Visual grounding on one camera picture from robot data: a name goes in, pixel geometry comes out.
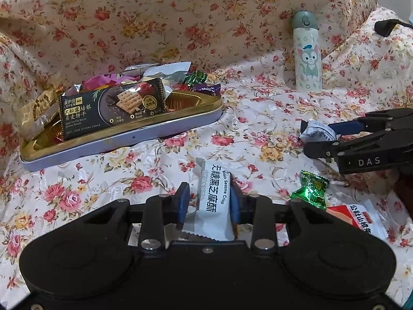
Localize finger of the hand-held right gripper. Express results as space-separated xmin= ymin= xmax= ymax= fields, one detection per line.
xmin=304 ymin=125 xmax=413 ymax=159
xmin=328 ymin=107 xmax=413 ymax=137

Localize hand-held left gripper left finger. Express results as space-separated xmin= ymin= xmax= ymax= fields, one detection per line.
xmin=77 ymin=182 xmax=190 ymax=251

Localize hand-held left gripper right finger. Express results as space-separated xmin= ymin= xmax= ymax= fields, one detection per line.
xmin=230 ymin=183 xmax=337 ymax=252

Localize white black-text crisp packet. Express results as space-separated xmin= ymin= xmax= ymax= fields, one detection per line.
xmin=164 ymin=157 xmax=246 ymax=242

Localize small white grey-print packet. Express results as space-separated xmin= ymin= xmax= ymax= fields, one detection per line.
xmin=298 ymin=120 xmax=338 ymax=143

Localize gold tin tray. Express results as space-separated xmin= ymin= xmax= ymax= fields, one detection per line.
xmin=20 ymin=89 xmax=224 ymax=172

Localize red and white snack packet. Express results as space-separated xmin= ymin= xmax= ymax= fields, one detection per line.
xmin=325 ymin=199 xmax=388 ymax=242

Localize green foil candy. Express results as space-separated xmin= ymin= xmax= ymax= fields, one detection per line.
xmin=290 ymin=169 xmax=329 ymax=209

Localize cartoon cat water bottle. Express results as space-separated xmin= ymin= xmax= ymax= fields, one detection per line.
xmin=292 ymin=11 xmax=323 ymax=92

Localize black cracker packet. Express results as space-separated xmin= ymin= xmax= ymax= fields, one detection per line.
xmin=59 ymin=78 xmax=167 ymax=141

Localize pile of wrapped candies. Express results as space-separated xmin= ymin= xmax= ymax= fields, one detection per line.
xmin=74 ymin=61 xmax=222 ymax=110

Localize gold snack packet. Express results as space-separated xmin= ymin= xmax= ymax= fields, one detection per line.
xmin=19 ymin=86 xmax=66 ymax=140

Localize floral sofa cover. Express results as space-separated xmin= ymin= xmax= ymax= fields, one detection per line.
xmin=0 ymin=0 xmax=413 ymax=298

